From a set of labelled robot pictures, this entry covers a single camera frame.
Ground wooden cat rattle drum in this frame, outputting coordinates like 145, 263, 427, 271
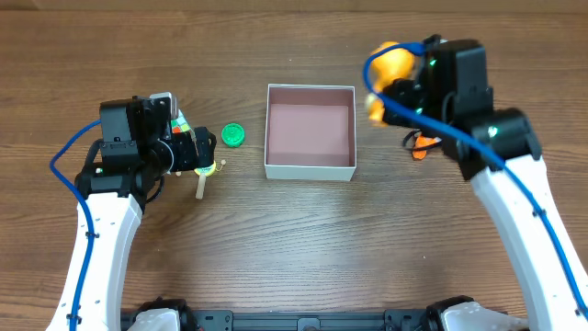
193, 159, 227, 200

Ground colourful puzzle cube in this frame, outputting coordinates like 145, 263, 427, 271
171, 109, 192, 134

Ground orange dinosaur toy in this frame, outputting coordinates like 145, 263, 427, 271
366, 49, 415, 127

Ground green round plastic wheel toy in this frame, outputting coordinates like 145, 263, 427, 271
221, 123, 245, 148

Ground white yellow duck toy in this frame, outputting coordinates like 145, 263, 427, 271
412, 133, 442, 161

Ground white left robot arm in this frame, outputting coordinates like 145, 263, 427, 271
49, 92, 217, 330

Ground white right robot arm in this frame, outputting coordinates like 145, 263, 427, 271
363, 35, 587, 330

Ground white box pink interior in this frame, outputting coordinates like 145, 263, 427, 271
264, 84, 357, 181

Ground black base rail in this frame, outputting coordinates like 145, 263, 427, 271
179, 309, 427, 331

